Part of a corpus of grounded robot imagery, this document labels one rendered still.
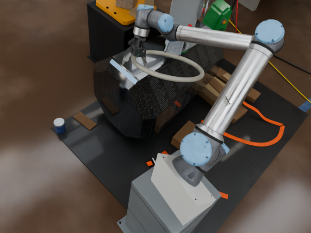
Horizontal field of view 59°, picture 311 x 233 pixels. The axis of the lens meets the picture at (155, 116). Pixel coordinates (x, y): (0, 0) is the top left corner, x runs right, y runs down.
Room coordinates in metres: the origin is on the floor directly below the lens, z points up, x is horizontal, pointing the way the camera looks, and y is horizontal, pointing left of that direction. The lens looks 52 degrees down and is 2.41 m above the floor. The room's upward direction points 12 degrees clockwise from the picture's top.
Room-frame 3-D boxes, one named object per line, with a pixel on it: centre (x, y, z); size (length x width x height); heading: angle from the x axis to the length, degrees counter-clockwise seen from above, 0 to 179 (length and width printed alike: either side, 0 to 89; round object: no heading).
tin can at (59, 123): (1.48, 0.91, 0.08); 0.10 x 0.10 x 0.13
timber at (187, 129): (1.69, -0.34, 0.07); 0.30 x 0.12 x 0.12; 150
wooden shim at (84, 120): (1.64, 0.71, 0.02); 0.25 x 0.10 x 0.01; 62
